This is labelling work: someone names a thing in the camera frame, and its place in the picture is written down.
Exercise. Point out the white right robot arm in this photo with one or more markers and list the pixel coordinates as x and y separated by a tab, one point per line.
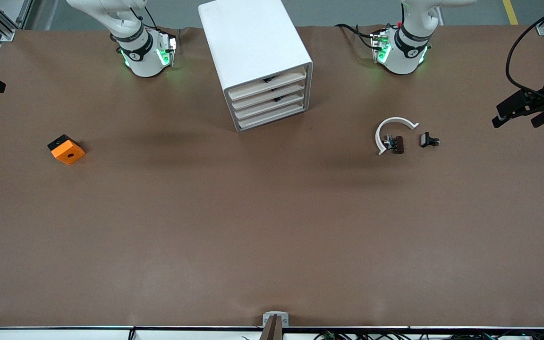
142	52

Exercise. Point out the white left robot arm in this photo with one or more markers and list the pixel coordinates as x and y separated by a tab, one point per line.
406	54

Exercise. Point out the white drawer cabinet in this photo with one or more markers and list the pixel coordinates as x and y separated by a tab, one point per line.
248	42

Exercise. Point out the orange and black box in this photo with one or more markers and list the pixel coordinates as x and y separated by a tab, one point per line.
68	152

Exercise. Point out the small black clip part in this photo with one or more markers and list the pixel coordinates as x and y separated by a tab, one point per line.
427	140

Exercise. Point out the small brown black component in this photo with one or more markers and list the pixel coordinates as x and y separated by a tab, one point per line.
396	144

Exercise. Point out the brown table cover sheet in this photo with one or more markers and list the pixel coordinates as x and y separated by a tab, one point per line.
272	212

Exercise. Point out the white table edge rail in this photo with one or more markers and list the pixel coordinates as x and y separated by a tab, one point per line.
64	334

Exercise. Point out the silver mounting bracket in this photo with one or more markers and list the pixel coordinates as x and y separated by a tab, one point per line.
267	318

